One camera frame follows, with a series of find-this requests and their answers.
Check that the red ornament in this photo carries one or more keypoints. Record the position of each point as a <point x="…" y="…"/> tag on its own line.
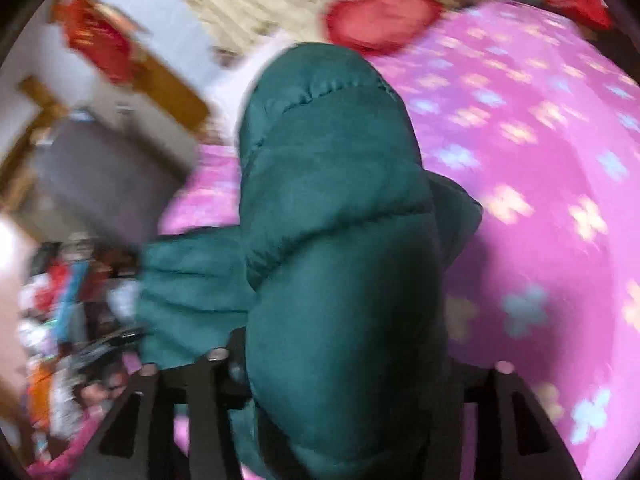
<point x="95" y="40"/>

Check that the pink floral blanket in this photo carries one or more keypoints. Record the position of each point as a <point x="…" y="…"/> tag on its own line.
<point x="525" y="160"/>

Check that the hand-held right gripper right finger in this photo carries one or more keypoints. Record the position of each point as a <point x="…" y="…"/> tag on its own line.
<point x="510" y="420"/>

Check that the red heart-shaped pillow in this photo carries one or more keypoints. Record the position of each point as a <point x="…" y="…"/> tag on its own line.
<point x="380" y="15"/>

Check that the wooden furniture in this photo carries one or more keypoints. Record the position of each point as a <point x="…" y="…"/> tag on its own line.
<point x="165" y="90"/>

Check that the green puffer jacket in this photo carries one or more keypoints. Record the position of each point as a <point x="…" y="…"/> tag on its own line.
<point x="330" y="210"/>

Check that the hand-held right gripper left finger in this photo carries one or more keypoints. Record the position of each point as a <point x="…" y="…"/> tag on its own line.
<point x="200" y="410"/>

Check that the grey panel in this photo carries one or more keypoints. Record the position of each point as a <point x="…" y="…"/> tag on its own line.
<point x="100" y="180"/>

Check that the pile of colourful clutter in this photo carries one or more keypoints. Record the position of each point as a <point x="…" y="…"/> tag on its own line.
<point x="65" y="310"/>

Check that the beige floral bed cloth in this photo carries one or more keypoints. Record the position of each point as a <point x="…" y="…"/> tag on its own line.
<point x="260" y="0"/>

